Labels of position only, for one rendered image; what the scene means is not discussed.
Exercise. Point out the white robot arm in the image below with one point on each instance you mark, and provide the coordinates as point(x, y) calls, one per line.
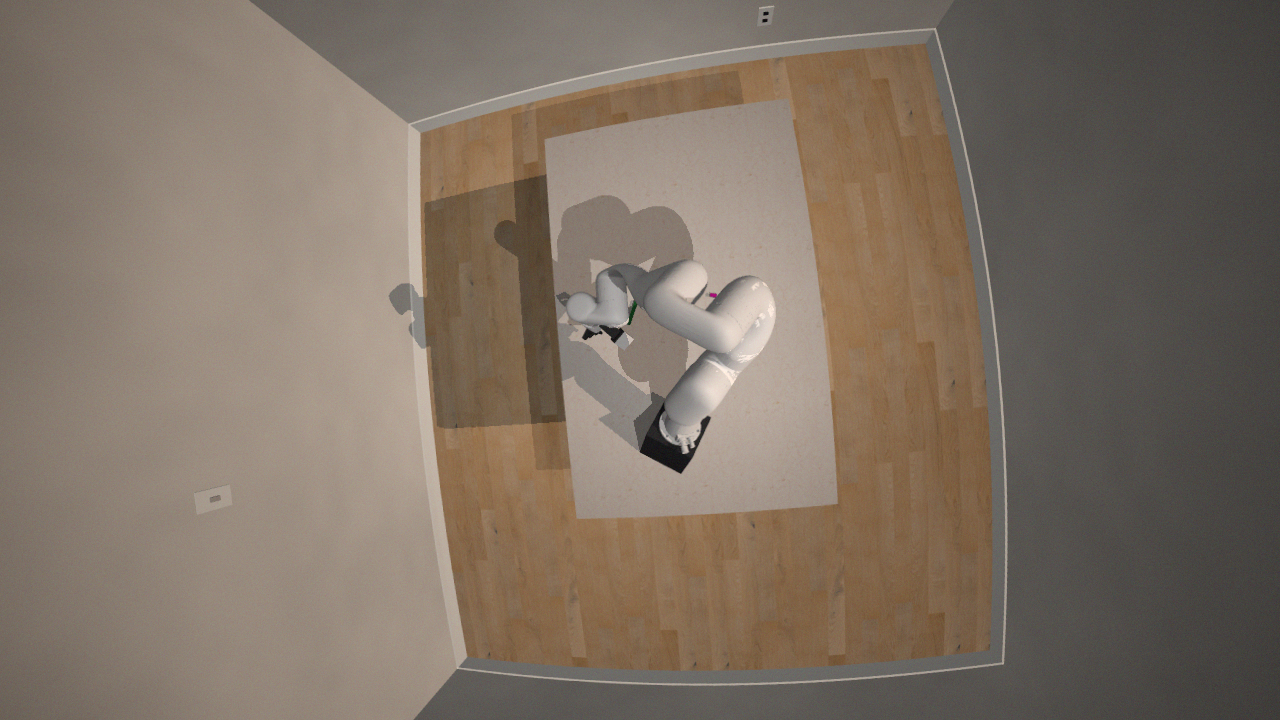
point(720, 330)

